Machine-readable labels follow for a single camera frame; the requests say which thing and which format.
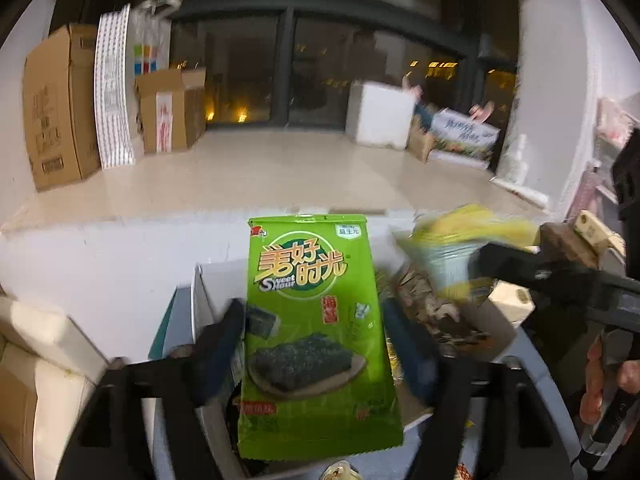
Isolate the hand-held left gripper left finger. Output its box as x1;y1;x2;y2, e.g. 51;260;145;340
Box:
70;299;247;480

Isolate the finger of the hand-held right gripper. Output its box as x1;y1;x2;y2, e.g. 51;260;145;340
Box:
530;280;640;335
477;241;640;295

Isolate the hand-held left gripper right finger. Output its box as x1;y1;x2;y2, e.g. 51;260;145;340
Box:
381;299;571;480

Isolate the white cardboard box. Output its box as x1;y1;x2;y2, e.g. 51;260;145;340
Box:
191;259;532;480

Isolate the beige cone-shaped snack packet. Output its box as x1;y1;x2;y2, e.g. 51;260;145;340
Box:
394;264;493;358

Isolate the green seaweed snack packet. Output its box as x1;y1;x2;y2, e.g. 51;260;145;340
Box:
236;214;405;461

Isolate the small yellow-green snack packet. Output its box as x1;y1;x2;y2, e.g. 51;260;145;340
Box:
397;204;542;307

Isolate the person's right hand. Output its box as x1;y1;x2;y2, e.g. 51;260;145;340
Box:
579;335;640;427

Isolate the storage shelf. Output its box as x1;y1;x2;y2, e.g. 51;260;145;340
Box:
570;97;640;221

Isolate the landscape printed box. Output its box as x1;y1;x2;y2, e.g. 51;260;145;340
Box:
427;108;502;171

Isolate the brown paper bag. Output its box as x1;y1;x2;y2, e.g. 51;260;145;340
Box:
407;120;436;165

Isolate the white cushion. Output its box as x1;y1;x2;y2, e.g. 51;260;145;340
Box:
0;295;110;466

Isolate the white foam box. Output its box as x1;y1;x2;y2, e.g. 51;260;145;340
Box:
345;81;417;151

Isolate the open brown cardboard box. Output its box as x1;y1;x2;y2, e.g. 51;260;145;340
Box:
135;63;208;156

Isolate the white patterned flat carton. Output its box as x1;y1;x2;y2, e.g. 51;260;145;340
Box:
94;4;137;170

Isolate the tall brown cardboard box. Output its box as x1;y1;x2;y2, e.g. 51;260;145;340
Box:
22;23;102;193

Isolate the white bag with coloured squares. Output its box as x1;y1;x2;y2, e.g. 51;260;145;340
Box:
129;0;173;78

